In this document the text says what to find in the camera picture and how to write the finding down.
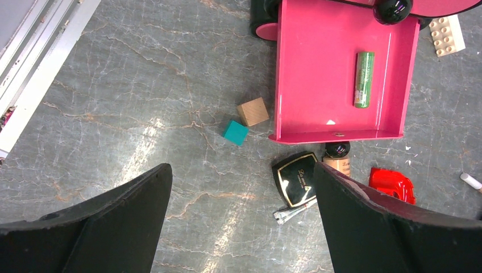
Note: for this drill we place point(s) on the white lego brick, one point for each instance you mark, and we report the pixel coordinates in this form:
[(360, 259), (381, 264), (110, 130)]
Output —
[(447, 35)]

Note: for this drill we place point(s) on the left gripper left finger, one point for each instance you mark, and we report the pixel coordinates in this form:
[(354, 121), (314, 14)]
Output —
[(116, 231)]

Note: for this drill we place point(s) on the wooden cube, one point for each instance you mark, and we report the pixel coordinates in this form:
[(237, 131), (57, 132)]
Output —
[(253, 112)]

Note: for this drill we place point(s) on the green lip balm tube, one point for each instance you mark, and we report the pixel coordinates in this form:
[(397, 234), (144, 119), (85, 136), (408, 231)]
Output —
[(363, 79)]

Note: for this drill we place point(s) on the black pink drawer organizer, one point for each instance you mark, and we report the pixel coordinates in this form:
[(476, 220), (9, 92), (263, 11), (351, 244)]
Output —
[(317, 47)]

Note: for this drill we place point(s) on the pink white lip gloss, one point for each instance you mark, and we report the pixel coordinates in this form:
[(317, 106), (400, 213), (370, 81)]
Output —
[(471, 181)]

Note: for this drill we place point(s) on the silver tweezers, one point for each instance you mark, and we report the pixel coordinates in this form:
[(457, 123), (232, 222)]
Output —
[(282, 216)]

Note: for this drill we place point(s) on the foundation bottle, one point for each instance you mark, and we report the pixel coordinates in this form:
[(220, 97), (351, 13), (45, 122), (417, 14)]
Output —
[(341, 164)]

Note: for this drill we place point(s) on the teal cube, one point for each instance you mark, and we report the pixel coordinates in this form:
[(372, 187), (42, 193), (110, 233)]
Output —
[(235, 132)]

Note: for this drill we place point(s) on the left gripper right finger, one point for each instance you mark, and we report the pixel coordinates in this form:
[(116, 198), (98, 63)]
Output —
[(370, 231)]

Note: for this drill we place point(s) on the red D-shaped toy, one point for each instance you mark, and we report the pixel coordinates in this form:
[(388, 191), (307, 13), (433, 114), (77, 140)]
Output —
[(392, 183)]

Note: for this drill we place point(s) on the black compact case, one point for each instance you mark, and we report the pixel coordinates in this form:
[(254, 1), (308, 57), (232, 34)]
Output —
[(294, 178)]

